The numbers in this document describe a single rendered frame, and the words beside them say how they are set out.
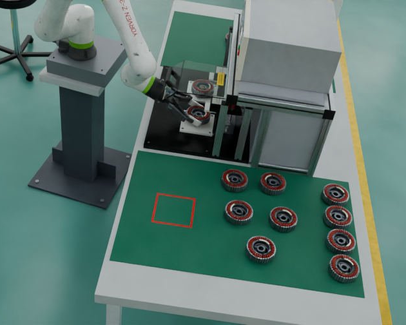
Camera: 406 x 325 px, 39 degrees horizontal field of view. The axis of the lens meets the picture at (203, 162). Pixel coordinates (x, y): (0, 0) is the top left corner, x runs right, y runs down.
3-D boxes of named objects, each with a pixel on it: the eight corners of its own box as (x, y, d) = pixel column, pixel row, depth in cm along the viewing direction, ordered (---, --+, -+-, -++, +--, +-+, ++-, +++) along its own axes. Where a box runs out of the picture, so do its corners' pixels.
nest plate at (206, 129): (179, 131, 265) (179, 129, 264) (183, 111, 276) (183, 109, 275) (211, 136, 265) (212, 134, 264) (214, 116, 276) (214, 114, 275)
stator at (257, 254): (267, 269, 216) (270, 262, 213) (240, 256, 218) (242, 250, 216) (278, 248, 223) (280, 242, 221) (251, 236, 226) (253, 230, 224)
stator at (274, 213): (287, 237, 228) (289, 231, 226) (263, 223, 232) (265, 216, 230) (300, 220, 236) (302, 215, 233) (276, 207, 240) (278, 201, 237)
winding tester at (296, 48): (234, 80, 239) (243, 36, 225) (239, 28, 271) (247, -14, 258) (328, 94, 240) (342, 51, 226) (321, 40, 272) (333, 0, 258)
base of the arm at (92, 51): (40, 49, 290) (40, 38, 286) (57, 35, 300) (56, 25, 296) (87, 64, 285) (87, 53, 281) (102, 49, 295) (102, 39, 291)
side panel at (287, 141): (250, 167, 256) (264, 109, 234) (251, 162, 258) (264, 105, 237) (312, 177, 256) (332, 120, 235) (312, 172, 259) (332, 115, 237)
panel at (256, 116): (248, 162, 255) (261, 108, 235) (252, 77, 304) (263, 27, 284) (251, 162, 255) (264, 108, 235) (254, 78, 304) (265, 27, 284)
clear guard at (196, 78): (162, 100, 241) (164, 89, 237) (170, 69, 259) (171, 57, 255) (240, 112, 242) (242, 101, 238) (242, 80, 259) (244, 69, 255)
